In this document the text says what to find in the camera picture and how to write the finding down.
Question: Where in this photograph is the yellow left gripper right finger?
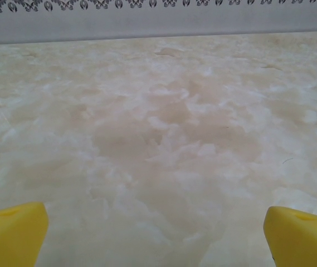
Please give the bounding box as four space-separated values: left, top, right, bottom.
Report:
263 205 317 267

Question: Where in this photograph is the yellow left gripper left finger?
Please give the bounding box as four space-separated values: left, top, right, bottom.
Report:
0 202 50 267

